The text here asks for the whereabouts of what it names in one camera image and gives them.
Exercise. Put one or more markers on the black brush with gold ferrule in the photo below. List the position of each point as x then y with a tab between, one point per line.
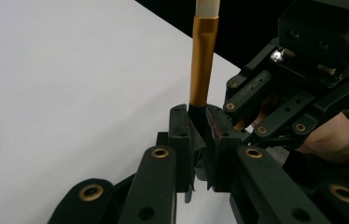
202	62

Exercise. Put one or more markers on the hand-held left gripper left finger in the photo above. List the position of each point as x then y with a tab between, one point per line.
180	143

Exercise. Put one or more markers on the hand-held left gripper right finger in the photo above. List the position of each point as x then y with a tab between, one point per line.
222	155

